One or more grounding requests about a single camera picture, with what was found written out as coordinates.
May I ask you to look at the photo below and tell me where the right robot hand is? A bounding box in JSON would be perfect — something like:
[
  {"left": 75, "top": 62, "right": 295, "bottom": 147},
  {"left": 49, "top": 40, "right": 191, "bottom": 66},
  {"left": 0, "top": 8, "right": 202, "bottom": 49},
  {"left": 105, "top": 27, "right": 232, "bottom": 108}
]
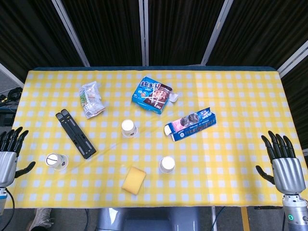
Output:
[{"left": 255, "top": 130, "right": 307, "bottom": 194}]

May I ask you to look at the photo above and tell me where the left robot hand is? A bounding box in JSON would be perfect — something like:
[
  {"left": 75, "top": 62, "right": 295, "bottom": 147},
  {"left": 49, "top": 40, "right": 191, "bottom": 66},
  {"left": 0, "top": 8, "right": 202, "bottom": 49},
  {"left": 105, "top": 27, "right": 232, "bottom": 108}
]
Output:
[{"left": 0, "top": 127, "right": 36, "bottom": 188}]

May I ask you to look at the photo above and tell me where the paper cup with line mark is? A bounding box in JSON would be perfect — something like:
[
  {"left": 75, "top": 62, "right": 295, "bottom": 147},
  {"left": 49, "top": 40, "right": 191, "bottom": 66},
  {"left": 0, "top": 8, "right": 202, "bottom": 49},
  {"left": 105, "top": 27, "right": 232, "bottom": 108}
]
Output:
[{"left": 45, "top": 153, "right": 69, "bottom": 171}]

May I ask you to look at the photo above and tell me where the white floral paper cup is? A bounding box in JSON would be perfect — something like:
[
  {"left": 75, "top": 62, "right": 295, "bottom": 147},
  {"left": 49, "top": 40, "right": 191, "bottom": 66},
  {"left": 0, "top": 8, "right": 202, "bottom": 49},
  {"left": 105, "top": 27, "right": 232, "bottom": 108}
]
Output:
[
  {"left": 121, "top": 119, "right": 138, "bottom": 138},
  {"left": 158, "top": 156, "right": 176, "bottom": 174}
]

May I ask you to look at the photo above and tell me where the black equipment box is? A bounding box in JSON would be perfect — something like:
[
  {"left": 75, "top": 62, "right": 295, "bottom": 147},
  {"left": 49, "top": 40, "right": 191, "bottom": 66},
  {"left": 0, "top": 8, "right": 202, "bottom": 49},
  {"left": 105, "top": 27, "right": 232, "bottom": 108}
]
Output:
[{"left": 0, "top": 112, "right": 14, "bottom": 126}]

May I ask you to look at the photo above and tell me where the beige shoe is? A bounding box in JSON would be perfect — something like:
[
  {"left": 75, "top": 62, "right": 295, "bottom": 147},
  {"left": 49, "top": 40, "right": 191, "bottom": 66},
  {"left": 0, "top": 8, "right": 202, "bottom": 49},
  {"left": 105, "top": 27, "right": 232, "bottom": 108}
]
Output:
[{"left": 26, "top": 208, "right": 54, "bottom": 231}]

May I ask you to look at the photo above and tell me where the yellow checked tablecloth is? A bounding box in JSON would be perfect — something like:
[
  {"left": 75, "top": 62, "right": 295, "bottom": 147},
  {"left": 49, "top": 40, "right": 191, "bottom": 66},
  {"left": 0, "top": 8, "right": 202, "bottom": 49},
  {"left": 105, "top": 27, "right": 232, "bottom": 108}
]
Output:
[{"left": 4, "top": 69, "right": 308, "bottom": 209}]

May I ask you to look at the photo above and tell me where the black folding stand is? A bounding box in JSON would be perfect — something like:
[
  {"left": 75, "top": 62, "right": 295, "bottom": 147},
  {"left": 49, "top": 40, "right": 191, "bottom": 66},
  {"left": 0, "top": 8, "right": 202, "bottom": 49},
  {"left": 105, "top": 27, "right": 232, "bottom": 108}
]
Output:
[{"left": 55, "top": 109, "right": 97, "bottom": 160}]

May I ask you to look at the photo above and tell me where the grey table leg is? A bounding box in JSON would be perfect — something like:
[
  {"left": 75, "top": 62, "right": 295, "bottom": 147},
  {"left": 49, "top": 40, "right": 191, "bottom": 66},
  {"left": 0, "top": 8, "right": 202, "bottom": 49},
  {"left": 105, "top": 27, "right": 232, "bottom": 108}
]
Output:
[{"left": 210, "top": 206, "right": 218, "bottom": 231}]

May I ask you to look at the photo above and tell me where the crumpled snack bag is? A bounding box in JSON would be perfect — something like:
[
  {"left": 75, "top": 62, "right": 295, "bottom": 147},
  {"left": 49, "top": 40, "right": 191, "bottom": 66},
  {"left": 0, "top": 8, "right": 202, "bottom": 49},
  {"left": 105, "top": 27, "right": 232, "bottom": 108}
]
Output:
[{"left": 79, "top": 81, "right": 106, "bottom": 120}]

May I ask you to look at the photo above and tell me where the blue Oreo box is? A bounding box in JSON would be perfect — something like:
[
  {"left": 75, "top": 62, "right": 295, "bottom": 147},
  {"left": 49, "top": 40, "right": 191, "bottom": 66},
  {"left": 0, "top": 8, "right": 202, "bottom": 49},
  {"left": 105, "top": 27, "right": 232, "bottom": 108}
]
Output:
[{"left": 164, "top": 107, "right": 217, "bottom": 142}]

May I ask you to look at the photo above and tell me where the yellow sponge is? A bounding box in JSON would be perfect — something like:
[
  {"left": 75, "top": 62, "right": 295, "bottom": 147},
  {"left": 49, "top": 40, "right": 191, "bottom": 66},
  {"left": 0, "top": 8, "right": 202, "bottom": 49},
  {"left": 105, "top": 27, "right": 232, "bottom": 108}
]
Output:
[{"left": 121, "top": 166, "right": 147, "bottom": 195}]

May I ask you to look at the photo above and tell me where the grey robot torso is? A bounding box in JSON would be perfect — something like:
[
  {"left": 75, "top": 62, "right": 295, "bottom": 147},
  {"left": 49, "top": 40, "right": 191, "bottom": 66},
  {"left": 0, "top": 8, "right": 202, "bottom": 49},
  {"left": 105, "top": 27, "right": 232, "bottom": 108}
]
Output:
[{"left": 96, "top": 207, "right": 200, "bottom": 231}]

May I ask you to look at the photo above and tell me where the blue chocolate cookie box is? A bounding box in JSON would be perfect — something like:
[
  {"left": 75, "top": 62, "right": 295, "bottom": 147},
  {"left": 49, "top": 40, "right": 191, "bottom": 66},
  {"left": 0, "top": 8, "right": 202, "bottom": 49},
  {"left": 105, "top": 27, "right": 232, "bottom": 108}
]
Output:
[{"left": 131, "top": 76, "right": 179, "bottom": 115}]

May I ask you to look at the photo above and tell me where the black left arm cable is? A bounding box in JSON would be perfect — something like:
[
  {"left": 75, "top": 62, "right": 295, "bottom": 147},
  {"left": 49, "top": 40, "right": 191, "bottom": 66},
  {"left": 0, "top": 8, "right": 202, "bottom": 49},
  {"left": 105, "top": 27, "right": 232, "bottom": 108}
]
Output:
[{"left": 6, "top": 189, "right": 15, "bottom": 216}]

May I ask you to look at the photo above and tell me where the black cable bundle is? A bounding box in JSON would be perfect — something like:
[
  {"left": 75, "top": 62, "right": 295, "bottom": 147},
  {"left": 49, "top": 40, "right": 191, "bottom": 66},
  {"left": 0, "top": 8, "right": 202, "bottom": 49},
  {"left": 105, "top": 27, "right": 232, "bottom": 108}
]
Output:
[{"left": 0, "top": 87, "right": 24, "bottom": 104}]

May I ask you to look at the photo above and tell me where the white partition frame post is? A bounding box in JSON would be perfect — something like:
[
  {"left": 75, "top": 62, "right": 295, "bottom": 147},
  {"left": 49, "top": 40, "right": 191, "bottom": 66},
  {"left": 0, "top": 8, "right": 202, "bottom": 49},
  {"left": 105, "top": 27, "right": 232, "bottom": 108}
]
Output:
[
  {"left": 139, "top": 0, "right": 149, "bottom": 66},
  {"left": 0, "top": 63, "right": 25, "bottom": 89},
  {"left": 51, "top": 0, "right": 90, "bottom": 67},
  {"left": 276, "top": 39, "right": 308, "bottom": 76},
  {"left": 201, "top": 0, "right": 231, "bottom": 65}
]

